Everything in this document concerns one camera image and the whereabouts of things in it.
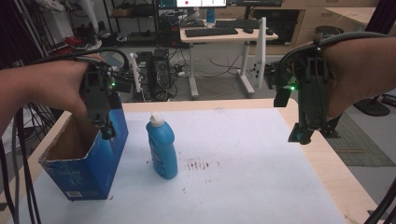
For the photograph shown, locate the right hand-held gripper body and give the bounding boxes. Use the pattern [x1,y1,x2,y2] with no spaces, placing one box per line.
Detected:
[264,46,332,131]

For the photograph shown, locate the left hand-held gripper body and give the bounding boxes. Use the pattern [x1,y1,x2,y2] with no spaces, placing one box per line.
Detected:
[78,63,134,128]

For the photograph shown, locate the blue cardboard box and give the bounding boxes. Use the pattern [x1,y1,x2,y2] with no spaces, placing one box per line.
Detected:
[38,92,130,202]

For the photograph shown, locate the blue detergent bottle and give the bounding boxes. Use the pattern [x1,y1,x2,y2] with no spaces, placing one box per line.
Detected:
[145,111,179,181]

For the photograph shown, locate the person's left hand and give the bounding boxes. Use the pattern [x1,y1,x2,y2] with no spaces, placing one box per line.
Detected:
[21,54,106,129]

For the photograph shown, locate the person's right hand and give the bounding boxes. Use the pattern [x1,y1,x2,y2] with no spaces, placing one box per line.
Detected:
[322,37,383,121]

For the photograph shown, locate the white plastic stand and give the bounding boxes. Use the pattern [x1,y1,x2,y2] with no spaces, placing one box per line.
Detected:
[129,52,148,103]

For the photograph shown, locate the black computer tower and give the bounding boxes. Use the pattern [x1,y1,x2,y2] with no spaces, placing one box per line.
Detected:
[135,50,153,103]
[149,48,173,101]

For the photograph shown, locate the grey floor mat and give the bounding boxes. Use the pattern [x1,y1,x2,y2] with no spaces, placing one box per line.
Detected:
[323,111,396,168]

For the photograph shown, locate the black chair base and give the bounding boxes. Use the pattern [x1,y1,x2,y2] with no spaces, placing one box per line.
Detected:
[353,92,396,118]

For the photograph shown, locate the black trash bin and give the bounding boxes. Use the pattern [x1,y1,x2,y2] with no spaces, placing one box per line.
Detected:
[315,25,346,40]

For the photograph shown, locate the white foam mat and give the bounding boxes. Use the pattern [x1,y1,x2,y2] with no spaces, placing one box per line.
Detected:
[7,106,348,224]

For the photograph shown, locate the black metal shelf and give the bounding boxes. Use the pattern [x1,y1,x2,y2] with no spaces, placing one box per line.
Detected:
[102,0,160,44]

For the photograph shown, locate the black device with red parts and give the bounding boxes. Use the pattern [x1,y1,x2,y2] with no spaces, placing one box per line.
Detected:
[158,12,182,49]

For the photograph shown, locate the black keyboard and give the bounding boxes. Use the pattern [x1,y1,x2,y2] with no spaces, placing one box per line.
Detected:
[214,19,262,30]
[184,27,239,38]

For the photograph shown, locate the beige desk with white legs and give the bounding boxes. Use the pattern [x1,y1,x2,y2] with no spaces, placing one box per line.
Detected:
[179,17,279,100]

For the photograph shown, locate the blue cup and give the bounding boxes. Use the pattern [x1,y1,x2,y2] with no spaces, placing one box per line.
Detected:
[205,7,217,24]

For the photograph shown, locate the computer monitor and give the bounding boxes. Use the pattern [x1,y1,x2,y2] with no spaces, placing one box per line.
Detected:
[176,0,228,8]

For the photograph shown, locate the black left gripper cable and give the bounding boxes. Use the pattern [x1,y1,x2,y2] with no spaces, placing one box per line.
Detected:
[32,47,131,72]

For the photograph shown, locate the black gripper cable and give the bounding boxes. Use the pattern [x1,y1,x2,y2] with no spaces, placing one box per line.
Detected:
[277,31,390,80]
[32,47,131,72]

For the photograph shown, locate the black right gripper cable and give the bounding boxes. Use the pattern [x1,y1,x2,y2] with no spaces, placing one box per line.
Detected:
[277,31,390,80]

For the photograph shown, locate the hanging black cable bundle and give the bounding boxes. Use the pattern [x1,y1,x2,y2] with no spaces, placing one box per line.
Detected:
[0,104,42,224]

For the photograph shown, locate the hanging black cables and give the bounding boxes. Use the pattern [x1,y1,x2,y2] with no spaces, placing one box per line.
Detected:
[363,176,396,224]

